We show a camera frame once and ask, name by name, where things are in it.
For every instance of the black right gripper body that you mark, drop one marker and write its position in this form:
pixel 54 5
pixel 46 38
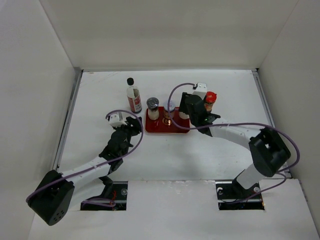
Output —
pixel 182 105

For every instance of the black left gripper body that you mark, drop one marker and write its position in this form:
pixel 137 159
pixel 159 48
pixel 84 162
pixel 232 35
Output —
pixel 129 131

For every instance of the black-cap grinder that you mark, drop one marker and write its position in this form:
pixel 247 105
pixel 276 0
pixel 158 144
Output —
pixel 183 115

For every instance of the white-lid spice jar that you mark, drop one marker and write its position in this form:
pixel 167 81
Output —
pixel 168 112

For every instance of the clear-cap salt grinder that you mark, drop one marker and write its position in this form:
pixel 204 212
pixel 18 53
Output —
pixel 153 108

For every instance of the soy sauce glass bottle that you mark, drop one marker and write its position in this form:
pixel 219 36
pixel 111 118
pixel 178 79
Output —
pixel 133 96

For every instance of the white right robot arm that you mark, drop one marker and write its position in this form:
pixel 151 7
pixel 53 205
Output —
pixel 267 150

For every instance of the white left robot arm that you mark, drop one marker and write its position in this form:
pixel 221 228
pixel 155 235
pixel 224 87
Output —
pixel 53 196

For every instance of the red-lid chili sauce jar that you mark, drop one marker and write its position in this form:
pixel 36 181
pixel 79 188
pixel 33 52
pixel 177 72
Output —
pixel 209 100

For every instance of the red lacquer tray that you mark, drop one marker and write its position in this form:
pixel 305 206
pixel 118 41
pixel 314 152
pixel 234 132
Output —
pixel 158 127

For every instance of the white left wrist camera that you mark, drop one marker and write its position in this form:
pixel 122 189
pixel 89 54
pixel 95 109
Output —
pixel 116 120

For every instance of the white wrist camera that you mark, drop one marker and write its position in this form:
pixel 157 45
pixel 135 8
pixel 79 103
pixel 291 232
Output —
pixel 200 89
pixel 116 120

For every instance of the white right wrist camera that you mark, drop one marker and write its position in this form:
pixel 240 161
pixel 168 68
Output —
pixel 200 89

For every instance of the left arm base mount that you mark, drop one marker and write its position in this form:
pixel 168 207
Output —
pixel 112 197

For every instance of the right aluminium frame rail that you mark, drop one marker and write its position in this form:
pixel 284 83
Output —
pixel 268 114

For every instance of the aluminium frame rail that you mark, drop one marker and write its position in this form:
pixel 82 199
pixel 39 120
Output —
pixel 67 120
pixel 268 114

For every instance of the left aluminium frame rail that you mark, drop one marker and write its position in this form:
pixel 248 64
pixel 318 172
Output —
pixel 67 120

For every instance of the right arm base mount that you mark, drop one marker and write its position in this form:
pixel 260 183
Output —
pixel 233 199

